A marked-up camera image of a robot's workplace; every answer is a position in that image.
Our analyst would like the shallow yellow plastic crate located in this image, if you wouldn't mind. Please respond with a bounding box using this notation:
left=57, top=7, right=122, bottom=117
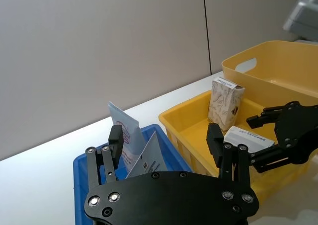
left=158, top=90, right=314, bottom=204

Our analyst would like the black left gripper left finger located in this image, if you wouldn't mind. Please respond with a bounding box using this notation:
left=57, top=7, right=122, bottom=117
left=85, top=124, right=124, bottom=189

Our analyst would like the blue plastic bin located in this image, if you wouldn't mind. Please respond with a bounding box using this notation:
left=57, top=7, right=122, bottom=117
left=73, top=124, right=193, bottom=225

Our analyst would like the beige patterned carton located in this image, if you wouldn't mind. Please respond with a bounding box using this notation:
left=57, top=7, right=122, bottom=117
left=207, top=76, right=245, bottom=132

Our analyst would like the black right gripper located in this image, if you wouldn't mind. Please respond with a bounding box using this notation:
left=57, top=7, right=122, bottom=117
left=246, top=101, right=318, bottom=174

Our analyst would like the grey plastic case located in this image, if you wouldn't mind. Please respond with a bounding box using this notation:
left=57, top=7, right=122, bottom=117
left=282, top=0, right=318, bottom=42

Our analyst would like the white printed sachet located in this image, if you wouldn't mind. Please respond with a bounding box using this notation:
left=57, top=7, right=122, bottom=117
left=125, top=131, right=168, bottom=179

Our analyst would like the pale blue printed pouch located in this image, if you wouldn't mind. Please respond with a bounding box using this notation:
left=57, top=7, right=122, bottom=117
left=107, top=101, right=148, bottom=176

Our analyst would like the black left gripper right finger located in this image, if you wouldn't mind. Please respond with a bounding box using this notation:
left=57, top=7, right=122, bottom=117
left=206, top=123, right=252, bottom=189

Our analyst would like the yellow basket with handle hole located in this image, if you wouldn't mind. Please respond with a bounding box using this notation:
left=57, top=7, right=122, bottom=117
left=221, top=40, right=318, bottom=111

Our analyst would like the flat white box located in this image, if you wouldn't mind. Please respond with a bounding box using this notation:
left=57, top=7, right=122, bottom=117
left=223, top=125, right=276, bottom=159

